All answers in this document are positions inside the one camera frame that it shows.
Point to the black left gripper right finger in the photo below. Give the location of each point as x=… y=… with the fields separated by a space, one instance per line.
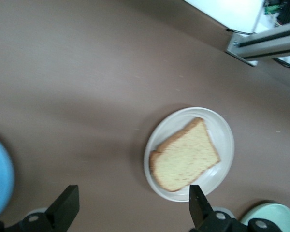
x=198 y=207

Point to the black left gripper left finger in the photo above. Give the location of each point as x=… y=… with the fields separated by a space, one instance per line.
x=62 y=207

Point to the toasted bread slice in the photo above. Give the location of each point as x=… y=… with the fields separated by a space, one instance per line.
x=183 y=157

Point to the blue plate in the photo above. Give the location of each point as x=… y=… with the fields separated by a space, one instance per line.
x=0 y=176

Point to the green plate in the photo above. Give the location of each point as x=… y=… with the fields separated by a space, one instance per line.
x=278 y=215

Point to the beige plate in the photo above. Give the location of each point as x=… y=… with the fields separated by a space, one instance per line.
x=207 y=125

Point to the white panel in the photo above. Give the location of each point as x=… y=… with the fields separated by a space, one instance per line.
x=232 y=12

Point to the aluminium post profile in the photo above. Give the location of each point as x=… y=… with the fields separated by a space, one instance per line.
x=256 y=46

